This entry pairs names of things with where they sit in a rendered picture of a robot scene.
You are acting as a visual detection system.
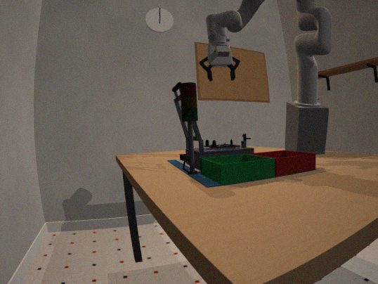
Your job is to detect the red open-top bin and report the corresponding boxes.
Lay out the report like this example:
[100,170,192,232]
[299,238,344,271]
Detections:
[250,150,315,176]

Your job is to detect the green bin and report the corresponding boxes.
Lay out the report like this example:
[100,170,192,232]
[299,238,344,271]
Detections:
[200,154,275,185]

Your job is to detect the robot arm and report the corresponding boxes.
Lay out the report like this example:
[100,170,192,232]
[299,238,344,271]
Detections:
[206,0,332,108]

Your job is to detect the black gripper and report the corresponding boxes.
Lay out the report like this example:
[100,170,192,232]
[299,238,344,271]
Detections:
[199,40,240,81]

